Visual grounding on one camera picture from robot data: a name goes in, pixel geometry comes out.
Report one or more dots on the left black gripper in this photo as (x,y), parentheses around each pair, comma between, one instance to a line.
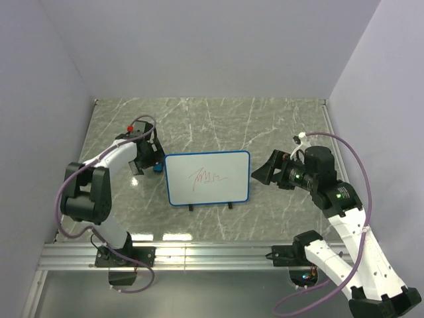
(158,156)

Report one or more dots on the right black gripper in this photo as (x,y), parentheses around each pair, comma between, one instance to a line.
(279,159)

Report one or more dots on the blue framed whiteboard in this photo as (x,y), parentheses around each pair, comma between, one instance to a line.
(205,178)

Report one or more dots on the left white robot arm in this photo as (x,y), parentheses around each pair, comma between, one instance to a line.
(86,196)

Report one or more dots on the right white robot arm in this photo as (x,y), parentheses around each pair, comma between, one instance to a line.
(372,287)

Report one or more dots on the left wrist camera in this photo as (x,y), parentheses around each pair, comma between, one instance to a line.
(140,128)

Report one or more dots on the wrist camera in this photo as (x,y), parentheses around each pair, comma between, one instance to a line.
(320,161)
(140,128)

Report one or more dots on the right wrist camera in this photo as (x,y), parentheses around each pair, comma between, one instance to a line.
(320,161)

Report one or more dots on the right side aluminium rail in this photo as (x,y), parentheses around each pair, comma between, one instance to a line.
(334,142)

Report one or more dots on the aluminium rail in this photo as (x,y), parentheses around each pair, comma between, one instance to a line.
(179,255)
(334,142)

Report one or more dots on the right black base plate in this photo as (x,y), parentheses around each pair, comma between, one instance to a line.
(287,256)

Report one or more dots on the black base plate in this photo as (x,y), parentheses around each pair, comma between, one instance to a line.
(287,256)
(139,256)

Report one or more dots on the aluminium front rail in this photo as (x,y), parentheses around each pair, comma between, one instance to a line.
(179,255)

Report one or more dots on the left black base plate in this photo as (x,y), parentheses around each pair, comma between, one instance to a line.
(139,256)

